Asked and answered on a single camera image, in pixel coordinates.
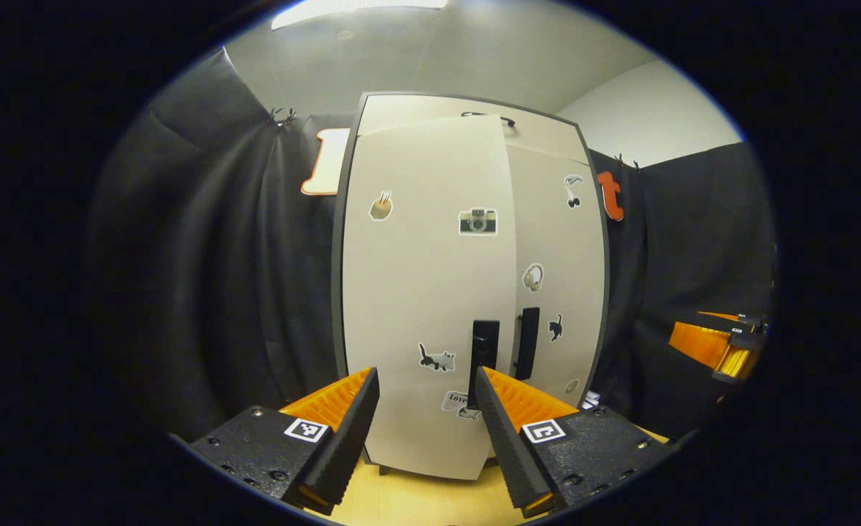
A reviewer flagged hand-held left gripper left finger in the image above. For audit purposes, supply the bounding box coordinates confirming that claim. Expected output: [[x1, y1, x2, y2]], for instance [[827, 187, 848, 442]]
[[188, 367, 381, 517]]

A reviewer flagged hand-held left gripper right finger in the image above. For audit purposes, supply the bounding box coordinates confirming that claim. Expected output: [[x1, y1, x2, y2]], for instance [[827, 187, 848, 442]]
[[474, 365, 678, 519]]

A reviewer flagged white shoe cabinet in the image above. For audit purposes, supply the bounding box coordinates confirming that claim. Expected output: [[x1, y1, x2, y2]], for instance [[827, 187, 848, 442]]
[[330, 91, 612, 476]]

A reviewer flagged white shoe cabinet door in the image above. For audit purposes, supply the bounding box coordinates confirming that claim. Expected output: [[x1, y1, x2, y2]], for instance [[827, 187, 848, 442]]
[[505, 144, 608, 410], [341, 113, 518, 481]]

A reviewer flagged black backdrop cloth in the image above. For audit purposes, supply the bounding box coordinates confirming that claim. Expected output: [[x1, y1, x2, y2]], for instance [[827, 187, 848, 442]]
[[83, 47, 361, 439], [587, 142, 778, 439]]

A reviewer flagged curved drawer handle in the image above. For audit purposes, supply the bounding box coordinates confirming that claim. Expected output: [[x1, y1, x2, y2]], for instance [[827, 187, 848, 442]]
[[461, 111, 517, 129]]

